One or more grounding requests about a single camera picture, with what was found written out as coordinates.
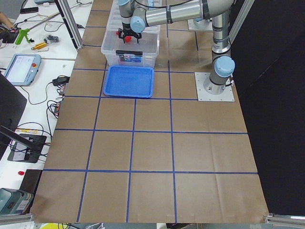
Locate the blue plastic tray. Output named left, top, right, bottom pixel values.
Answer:
left=103, top=65, right=154, bottom=98

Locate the teach pendant tablet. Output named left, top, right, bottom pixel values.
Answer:
left=4, top=54, right=41, bottom=86

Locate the green plastic gun tool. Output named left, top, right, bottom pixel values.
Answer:
left=15, top=28, right=31, bottom=45

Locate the black smartphone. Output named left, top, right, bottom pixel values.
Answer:
left=20, top=7, right=39, bottom=14

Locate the black power adapter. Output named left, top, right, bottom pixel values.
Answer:
left=52, top=76, right=70, bottom=86

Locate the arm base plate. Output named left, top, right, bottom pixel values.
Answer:
left=188, top=19, right=213, bottom=32
left=194, top=72, right=235, bottom=102

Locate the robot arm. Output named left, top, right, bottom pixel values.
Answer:
left=118, top=0, right=234, bottom=67

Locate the clear plastic storage box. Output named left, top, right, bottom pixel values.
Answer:
left=101, top=0, right=161, bottom=68

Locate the yellow cylinder tool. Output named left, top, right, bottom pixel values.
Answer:
left=31, top=42, right=49, bottom=52

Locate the black monitor stand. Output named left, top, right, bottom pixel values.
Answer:
left=0, top=125, right=47, bottom=163

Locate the aluminium frame post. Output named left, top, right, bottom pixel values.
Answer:
left=54, top=0, right=83, bottom=50

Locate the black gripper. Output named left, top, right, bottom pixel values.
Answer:
left=118, top=23, right=141, bottom=44

